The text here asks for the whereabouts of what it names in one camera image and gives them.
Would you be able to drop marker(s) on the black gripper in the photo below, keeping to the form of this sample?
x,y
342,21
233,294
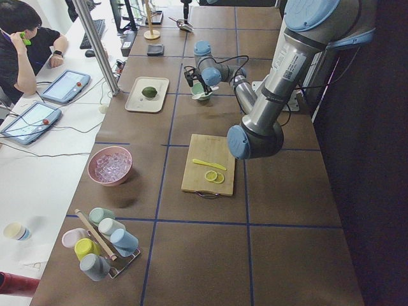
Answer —
x,y
206,89

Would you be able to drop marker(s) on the green bowl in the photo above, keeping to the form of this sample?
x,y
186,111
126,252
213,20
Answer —
x,y
196,88

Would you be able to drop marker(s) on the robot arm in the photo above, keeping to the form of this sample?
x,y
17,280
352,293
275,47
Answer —
x,y
309,27

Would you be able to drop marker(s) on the pink bowl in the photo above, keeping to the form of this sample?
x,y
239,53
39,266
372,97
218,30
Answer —
x,y
108,150

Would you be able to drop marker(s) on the green avocado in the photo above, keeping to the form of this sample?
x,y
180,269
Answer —
x,y
149,92

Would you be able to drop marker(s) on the grey folded cloth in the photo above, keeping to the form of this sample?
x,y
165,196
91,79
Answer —
x,y
155,50

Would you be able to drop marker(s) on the white rabbit tray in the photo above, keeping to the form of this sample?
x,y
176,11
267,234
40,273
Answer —
x,y
136,102

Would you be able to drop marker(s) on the metal scoop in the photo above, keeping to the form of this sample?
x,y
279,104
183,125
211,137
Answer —
x,y
183,25

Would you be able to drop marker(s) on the wooden mug stand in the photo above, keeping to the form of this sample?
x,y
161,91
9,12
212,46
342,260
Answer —
x,y
151,33

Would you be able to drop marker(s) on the bamboo cutting board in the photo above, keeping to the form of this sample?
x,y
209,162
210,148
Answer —
x,y
213,149

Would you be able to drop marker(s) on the yellow plastic knife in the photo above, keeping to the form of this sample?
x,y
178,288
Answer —
x,y
205,163

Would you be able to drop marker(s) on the upper lemon slice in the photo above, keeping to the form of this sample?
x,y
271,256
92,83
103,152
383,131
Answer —
x,y
211,175

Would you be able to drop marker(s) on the clear ice cubes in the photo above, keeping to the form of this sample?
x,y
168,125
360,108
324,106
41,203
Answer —
x,y
111,167

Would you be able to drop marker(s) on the teach pendant far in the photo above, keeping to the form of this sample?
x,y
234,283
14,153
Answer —
x,y
66,87

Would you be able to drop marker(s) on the teach pendant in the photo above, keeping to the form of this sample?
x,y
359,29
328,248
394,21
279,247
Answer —
x,y
32,123
66,87

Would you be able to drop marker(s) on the seated person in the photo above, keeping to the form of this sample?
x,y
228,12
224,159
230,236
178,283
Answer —
x,y
26,46

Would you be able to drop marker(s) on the teach pendant near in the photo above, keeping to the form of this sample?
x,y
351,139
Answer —
x,y
32,123

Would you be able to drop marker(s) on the cup rack with cups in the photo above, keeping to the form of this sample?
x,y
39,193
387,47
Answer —
x,y
103,245

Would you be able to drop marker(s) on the paper cup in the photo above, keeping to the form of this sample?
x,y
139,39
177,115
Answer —
x,y
16,231

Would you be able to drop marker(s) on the aluminium frame post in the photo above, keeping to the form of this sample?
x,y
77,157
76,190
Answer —
x,y
102,59

